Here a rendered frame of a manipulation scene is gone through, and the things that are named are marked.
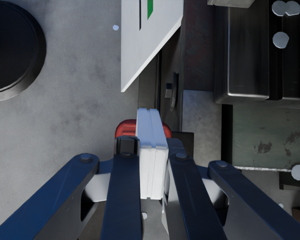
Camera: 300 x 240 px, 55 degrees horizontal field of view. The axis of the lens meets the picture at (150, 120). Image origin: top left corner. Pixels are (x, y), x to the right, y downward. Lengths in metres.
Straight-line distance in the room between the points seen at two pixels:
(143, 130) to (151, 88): 0.90
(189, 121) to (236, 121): 0.07
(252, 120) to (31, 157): 0.84
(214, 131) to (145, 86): 0.66
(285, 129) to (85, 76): 0.80
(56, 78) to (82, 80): 0.09
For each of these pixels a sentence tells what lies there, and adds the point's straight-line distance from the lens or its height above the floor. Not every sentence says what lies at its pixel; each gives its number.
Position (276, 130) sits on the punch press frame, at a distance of 0.47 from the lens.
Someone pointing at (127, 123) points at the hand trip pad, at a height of 0.76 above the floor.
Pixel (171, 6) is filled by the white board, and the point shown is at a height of 0.53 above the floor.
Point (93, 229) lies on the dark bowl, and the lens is 1.09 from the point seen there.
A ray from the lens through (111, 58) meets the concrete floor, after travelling 1.12.
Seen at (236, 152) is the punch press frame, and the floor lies 0.64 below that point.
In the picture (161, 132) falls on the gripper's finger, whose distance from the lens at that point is 0.16.
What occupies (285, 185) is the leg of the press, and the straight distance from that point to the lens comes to 1.18.
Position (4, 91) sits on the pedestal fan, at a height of 0.03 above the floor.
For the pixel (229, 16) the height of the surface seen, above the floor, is 0.71.
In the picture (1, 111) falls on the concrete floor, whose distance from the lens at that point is 1.17.
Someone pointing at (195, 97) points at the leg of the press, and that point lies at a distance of 0.44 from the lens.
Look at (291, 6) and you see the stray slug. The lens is 0.46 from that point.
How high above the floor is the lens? 1.06
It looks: 81 degrees down
